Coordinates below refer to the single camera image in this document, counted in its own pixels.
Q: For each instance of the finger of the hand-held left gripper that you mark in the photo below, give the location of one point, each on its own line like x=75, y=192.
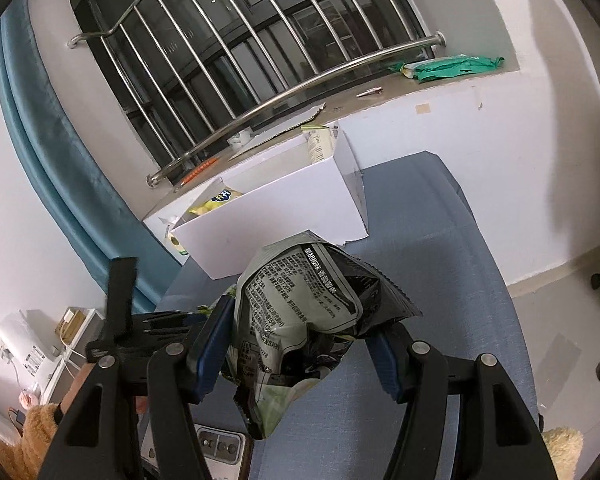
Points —
x=175, y=321

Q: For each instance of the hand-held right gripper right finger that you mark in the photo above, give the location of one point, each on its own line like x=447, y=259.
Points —
x=385, y=360

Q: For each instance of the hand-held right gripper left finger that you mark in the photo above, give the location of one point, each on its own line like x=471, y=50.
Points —
x=212, y=340

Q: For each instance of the grey black snack bag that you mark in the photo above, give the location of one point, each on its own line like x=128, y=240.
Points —
x=290, y=320

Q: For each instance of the yellow snack packet blue logo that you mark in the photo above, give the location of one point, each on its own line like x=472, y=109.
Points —
x=217, y=200

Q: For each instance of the white cardboard box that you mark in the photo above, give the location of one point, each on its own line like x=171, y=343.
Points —
x=280, y=225

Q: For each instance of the green white snack packet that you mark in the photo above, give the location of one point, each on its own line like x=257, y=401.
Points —
x=320, y=145

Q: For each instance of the person's left forearm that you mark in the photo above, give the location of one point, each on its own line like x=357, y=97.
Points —
x=35, y=440

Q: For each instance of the person's left hand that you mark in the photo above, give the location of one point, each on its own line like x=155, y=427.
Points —
x=77, y=385

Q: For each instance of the brown cardboard box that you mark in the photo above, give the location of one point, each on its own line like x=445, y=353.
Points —
x=74, y=325

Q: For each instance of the tissue pack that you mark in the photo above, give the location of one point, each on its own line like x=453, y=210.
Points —
x=175, y=242

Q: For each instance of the white shelf unit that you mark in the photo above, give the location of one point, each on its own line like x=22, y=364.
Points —
x=40, y=355

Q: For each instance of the phone with cartoon case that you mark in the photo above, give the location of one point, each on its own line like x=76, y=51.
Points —
x=220, y=445

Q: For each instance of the blue curtain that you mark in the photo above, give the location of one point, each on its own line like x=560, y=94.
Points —
x=55, y=135

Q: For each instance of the grey cardboard sheet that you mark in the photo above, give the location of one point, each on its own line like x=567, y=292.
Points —
x=290, y=122

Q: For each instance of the small metal clipper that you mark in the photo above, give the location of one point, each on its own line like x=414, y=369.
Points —
x=369, y=92

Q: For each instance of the pale green packet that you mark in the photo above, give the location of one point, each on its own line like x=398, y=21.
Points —
x=405, y=70

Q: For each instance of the green plastic packet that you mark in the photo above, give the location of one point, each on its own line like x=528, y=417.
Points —
x=460, y=67

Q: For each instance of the steel window grille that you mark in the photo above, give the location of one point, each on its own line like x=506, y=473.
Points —
x=395, y=51

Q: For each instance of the beige wall tape piece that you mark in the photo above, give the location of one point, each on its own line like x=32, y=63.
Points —
x=422, y=108

